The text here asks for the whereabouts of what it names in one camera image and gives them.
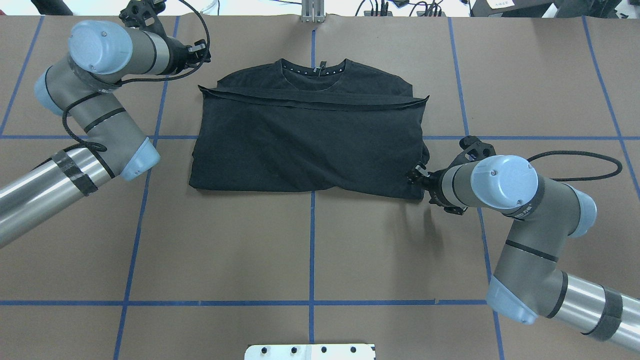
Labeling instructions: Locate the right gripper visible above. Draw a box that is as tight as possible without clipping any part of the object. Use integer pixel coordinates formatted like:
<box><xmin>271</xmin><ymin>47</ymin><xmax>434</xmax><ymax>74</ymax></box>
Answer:
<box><xmin>406</xmin><ymin>162</ymin><xmax>451</xmax><ymax>206</ymax></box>

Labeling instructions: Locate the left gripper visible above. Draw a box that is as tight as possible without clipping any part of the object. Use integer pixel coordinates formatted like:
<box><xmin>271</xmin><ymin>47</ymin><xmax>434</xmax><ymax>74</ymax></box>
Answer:
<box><xmin>165</xmin><ymin>38</ymin><xmax>211</xmax><ymax>75</ymax></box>

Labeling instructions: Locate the black graphic t-shirt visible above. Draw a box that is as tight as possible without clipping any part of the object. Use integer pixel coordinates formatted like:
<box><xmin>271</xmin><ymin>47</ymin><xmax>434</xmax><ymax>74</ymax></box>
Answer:
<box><xmin>189</xmin><ymin>59</ymin><xmax>430</xmax><ymax>200</ymax></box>

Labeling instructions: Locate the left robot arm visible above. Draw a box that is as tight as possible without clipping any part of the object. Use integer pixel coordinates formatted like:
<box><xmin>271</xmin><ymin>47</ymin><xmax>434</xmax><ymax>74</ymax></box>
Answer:
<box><xmin>1</xmin><ymin>20</ymin><xmax>210</xmax><ymax>248</ymax></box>

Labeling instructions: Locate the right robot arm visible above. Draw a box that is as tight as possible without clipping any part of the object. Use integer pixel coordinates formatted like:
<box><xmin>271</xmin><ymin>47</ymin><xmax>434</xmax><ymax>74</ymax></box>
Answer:
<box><xmin>407</xmin><ymin>155</ymin><xmax>639</xmax><ymax>353</ymax></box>

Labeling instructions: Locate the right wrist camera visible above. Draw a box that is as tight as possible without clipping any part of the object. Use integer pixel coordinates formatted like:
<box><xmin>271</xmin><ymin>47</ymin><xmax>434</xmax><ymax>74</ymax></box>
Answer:
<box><xmin>458</xmin><ymin>136</ymin><xmax>497</xmax><ymax>162</ymax></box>

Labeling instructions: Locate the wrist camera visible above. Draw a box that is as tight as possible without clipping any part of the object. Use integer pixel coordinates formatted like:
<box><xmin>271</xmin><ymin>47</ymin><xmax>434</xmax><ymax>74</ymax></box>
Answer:
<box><xmin>458</xmin><ymin>136</ymin><xmax>497</xmax><ymax>162</ymax></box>
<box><xmin>118</xmin><ymin>0</ymin><xmax>166</xmax><ymax>35</ymax></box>

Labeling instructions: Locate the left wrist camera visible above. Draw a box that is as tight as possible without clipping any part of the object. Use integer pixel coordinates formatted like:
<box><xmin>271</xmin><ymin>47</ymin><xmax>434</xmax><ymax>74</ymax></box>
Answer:
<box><xmin>118</xmin><ymin>0</ymin><xmax>166</xmax><ymax>35</ymax></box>

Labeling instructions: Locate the aluminium frame post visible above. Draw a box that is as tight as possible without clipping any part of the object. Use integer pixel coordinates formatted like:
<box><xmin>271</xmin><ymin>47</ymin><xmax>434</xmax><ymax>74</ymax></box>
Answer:
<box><xmin>300</xmin><ymin>0</ymin><xmax>326</xmax><ymax>24</ymax></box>

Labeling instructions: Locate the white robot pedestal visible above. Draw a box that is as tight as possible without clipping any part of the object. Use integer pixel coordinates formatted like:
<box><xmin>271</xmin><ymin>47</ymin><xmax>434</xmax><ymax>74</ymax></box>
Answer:
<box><xmin>243</xmin><ymin>343</ymin><xmax>377</xmax><ymax>360</ymax></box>

